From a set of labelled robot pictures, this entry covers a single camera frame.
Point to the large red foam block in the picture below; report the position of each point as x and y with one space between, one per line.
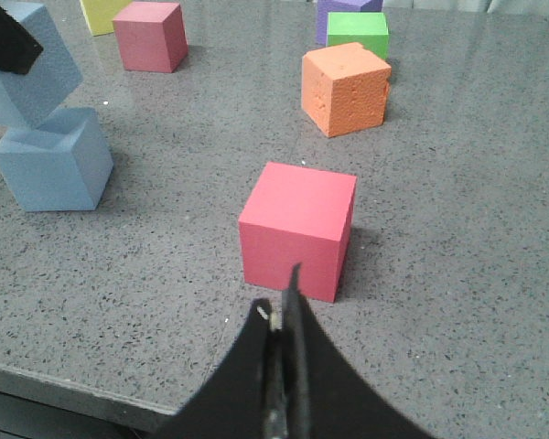
297 215

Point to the purple foam block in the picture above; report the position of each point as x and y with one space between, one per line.
326 6

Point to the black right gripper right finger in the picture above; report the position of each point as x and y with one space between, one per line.
325 396

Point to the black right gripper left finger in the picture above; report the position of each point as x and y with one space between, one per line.
230 403

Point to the dented orange foam block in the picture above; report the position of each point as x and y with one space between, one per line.
344 88

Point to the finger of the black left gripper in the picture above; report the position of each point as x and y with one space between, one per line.
18 48

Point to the green foam block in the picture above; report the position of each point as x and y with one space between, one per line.
368 28

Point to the dented blue foam block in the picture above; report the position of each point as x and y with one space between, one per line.
27 100

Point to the yellow foam block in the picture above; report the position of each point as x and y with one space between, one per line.
99 14

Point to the small red foam block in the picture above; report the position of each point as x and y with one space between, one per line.
151 36

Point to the light blue foam block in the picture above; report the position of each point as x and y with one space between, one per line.
62 165

